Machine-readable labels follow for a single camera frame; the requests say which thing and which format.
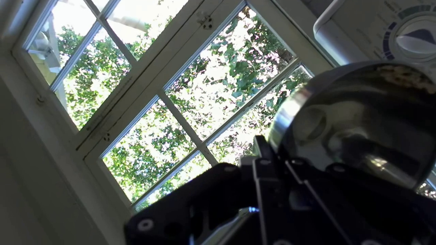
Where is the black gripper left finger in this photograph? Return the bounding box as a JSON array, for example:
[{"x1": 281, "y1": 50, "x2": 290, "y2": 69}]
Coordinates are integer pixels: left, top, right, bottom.
[{"x1": 125, "y1": 135, "x2": 343, "y2": 245}]

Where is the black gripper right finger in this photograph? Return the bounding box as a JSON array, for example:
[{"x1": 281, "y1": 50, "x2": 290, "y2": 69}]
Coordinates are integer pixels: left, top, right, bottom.
[{"x1": 291, "y1": 159, "x2": 436, "y2": 245}]

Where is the silver metal bowl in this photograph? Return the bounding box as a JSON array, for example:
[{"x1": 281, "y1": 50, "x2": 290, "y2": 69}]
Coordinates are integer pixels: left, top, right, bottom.
[{"x1": 268, "y1": 61, "x2": 436, "y2": 193}]

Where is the white framed window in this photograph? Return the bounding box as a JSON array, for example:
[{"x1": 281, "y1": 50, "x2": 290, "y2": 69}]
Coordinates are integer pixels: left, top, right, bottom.
[{"x1": 13, "y1": 0, "x2": 339, "y2": 213}]

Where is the large washer timer dial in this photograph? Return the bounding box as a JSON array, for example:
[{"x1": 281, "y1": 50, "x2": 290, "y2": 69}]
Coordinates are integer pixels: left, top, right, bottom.
[{"x1": 384, "y1": 13, "x2": 436, "y2": 62}]

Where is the white washing machine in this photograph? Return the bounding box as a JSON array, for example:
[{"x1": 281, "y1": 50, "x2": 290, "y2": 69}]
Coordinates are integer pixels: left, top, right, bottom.
[{"x1": 313, "y1": 0, "x2": 436, "y2": 74}]

